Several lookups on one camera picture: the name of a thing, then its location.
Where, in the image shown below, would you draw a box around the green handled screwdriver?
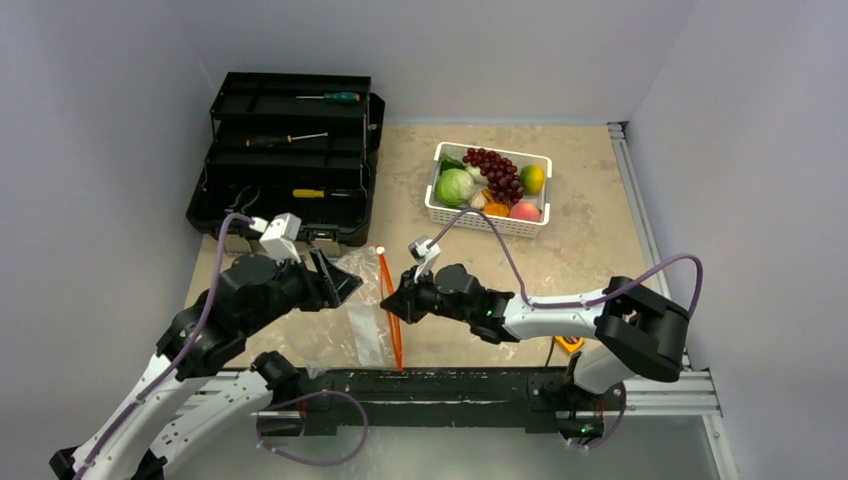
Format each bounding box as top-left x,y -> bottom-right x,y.
296,92 -> 361,104

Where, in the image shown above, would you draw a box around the yellow handled screwdriver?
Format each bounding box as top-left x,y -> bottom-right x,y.
292,189 -> 365,199

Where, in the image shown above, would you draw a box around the pink peach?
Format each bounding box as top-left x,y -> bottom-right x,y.
508,201 -> 542,223

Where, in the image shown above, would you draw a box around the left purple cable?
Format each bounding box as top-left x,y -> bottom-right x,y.
69,212 -> 256,480

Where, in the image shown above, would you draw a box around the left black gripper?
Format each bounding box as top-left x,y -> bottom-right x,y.
244,243 -> 361,334

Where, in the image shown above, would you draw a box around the black pliers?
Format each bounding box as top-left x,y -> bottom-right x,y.
228,185 -> 262,214

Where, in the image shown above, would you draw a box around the red grape bunch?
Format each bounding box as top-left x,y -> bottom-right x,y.
461,147 -> 524,205

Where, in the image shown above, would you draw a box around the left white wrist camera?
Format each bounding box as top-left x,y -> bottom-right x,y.
250,213 -> 302,264

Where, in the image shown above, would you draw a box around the black open toolbox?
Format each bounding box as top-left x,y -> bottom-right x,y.
186,72 -> 386,247

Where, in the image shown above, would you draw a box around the green yellow mango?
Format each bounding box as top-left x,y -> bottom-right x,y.
519,165 -> 547,196

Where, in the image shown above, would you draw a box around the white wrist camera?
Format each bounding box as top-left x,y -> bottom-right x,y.
250,213 -> 302,264
408,236 -> 441,283

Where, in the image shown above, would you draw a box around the white plastic basket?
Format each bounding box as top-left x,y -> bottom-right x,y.
423,141 -> 554,240

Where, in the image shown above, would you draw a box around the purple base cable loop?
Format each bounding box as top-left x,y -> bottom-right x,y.
254,389 -> 371,466

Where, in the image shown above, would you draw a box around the green leafy vegetable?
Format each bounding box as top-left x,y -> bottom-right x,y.
439,154 -> 465,173

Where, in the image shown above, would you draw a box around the black yellow screwdriver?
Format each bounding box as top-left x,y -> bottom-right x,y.
244,132 -> 329,148

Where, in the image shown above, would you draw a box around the garlic bulb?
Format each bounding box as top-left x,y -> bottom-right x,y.
469,190 -> 490,210

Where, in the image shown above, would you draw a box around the yellow tape measure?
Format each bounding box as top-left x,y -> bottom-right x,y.
554,336 -> 585,355

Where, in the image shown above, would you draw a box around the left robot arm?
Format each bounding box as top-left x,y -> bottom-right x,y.
49,249 -> 363,479

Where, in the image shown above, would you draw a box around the clear orange zip bag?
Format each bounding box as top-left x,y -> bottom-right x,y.
242,246 -> 395,377

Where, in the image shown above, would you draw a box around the green cabbage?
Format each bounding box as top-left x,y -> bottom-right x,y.
434,169 -> 475,208

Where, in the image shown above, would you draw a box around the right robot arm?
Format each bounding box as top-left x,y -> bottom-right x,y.
380,264 -> 690,407

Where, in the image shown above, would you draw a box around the white radish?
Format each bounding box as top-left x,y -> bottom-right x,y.
465,164 -> 488,185

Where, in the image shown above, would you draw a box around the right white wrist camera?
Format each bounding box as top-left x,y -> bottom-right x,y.
408,236 -> 441,283

